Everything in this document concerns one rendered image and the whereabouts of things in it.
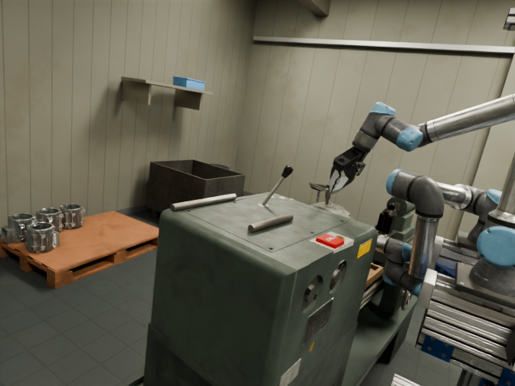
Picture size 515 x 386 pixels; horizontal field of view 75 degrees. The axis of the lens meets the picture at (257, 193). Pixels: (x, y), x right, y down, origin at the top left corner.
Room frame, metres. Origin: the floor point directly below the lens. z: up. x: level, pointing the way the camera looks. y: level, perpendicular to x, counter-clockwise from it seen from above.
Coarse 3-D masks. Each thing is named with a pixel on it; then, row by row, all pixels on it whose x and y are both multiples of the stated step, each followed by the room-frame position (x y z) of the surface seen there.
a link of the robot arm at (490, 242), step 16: (512, 160) 0.92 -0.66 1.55; (512, 176) 0.90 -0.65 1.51; (512, 192) 0.89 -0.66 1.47; (512, 208) 0.88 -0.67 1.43; (496, 224) 0.88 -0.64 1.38; (512, 224) 0.86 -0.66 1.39; (480, 240) 0.89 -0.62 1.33; (496, 240) 0.86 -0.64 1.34; (512, 240) 0.84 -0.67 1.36; (496, 256) 0.86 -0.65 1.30; (512, 256) 0.84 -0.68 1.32
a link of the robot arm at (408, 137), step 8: (392, 120) 1.15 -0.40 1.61; (400, 120) 1.15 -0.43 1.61; (384, 128) 1.15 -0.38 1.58; (392, 128) 1.14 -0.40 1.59; (400, 128) 1.12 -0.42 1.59; (408, 128) 1.11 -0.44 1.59; (416, 128) 1.17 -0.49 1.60; (384, 136) 1.17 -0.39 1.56; (392, 136) 1.13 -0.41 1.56; (400, 136) 1.11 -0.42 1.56; (408, 136) 1.10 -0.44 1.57; (416, 136) 1.09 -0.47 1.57; (400, 144) 1.12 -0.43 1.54; (408, 144) 1.10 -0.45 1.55; (416, 144) 1.12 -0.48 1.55
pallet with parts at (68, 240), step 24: (24, 216) 2.81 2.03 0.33; (48, 216) 2.88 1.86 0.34; (72, 216) 3.06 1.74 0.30; (96, 216) 3.51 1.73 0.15; (120, 216) 3.63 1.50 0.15; (0, 240) 2.64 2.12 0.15; (24, 240) 2.66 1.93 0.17; (48, 240) 2.57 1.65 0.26; (72, 240) 2.84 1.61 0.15; (96, 240) 2.92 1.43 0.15; (120, 240) 3.00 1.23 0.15; (144, 240) 3.11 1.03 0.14; (24, 264) 2.48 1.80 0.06; (48, 264) 2.38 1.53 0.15; (72, 264) 2.43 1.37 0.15; (96, 264) 2.72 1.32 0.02
